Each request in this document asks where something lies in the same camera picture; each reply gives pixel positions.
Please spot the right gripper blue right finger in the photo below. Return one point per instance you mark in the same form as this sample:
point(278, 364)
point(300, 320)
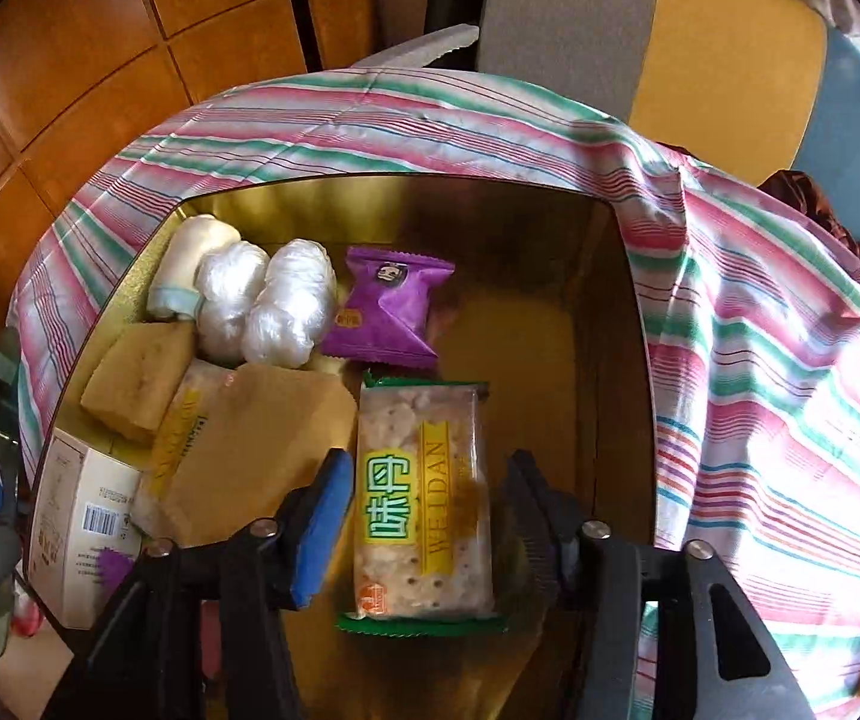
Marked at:
point(532, 502)

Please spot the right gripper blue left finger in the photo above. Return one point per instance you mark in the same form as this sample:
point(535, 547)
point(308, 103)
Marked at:
point(317, 525)

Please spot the yellow sponge block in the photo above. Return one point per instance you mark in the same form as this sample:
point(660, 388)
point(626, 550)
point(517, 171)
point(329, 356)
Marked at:
point(267, 433)
point(133, 384)

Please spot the green cracker packet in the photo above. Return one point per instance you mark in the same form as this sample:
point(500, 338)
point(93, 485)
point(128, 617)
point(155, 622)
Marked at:
point(187, 413)
point(422, 536)

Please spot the white medicine box gold print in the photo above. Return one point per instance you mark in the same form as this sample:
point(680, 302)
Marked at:
point(83, 508)

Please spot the purple snack packet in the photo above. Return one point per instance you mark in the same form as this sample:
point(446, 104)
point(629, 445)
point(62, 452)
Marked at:
point(113, 568)
point(384, 318)

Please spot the white plastic bag ball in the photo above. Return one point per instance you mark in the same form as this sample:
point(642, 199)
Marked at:
point(294, 309)
point(229, 280)

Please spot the white tube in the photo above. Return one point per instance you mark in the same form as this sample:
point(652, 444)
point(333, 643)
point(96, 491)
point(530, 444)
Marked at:
point(173, 294)

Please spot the gold red storage box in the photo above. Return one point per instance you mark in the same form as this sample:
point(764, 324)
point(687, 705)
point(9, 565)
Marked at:
point(413, 373)

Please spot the striped pink green bedsheet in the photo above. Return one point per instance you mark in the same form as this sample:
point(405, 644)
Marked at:
point(751, 313)

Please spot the dark red cloth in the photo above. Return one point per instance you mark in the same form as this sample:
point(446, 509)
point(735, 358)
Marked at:
point(799, 191)

